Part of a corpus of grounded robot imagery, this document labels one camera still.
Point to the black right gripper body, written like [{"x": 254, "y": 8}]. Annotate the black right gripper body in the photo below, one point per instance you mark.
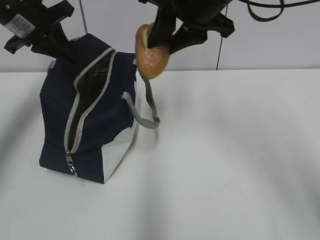
[{"x": 204, "y": 15}]

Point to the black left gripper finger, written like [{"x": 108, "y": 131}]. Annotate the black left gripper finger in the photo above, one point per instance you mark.
[{"x": 54, "y": 43}]

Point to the navy blue lunch bag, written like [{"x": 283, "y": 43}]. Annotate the navy blue lunch bag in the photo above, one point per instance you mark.
[{"x": 90, "y": 111}]

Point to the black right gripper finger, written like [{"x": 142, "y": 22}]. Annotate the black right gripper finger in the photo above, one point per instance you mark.
[
  {"x": 163, "y": 28},
  {"x": 186, "y": 37}
]

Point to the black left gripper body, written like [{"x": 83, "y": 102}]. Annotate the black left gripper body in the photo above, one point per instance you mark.
[{"x": 26, "y": 19}]

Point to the brown bread roll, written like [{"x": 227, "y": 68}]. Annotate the brown bread roll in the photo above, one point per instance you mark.
[{"x": 151, "y": 62}]

